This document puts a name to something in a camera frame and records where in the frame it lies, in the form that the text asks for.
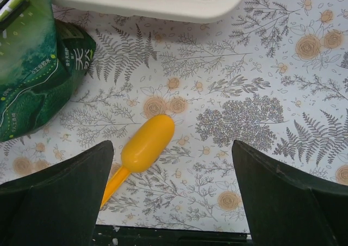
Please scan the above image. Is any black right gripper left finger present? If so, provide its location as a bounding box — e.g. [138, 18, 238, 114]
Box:
[1, 140, 114, 245]

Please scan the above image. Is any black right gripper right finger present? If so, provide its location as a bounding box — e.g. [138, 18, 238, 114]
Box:
[232, 140, 347, 245]

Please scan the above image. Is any yellow plastic litter scoop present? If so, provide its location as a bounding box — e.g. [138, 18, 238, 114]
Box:
[101, 114, 175, 207]

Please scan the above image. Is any green cat litter bag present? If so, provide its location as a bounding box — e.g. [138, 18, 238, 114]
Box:
[1, 0, 96, 142]

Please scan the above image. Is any white and orange litter box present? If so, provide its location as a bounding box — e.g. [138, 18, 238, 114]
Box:
[46, 0, 250, 23]

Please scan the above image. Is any floral patterned table mat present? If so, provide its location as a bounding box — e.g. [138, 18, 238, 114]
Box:
[1, 0, 347, 232]

